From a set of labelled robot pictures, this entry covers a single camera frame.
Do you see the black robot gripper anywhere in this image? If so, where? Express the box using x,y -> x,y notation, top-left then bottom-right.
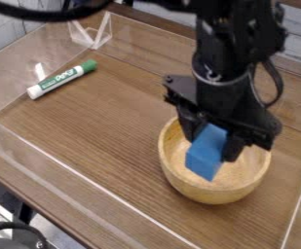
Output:
164,74 -> 283,162

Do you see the blue foam block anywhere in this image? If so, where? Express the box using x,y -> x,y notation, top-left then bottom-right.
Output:
185,124 -> 227,181

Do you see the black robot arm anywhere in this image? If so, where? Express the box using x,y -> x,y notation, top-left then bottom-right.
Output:
141,0 -> 287,161

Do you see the light wooden bowl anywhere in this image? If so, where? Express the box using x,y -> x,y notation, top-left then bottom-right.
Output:
158,118 -> 272,205

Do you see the green white dry-erase marker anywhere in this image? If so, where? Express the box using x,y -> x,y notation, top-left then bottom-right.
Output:
26,59 -> 98,99

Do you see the clear acrylic corner bracket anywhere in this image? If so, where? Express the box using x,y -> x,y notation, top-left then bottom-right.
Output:
69,12 -> 113,50

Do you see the clear acrylic front wall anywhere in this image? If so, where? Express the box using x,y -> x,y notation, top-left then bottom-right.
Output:
0,124 -> 201,249

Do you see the black cable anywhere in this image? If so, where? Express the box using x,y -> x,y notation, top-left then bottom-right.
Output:
0,221 -> 50,249

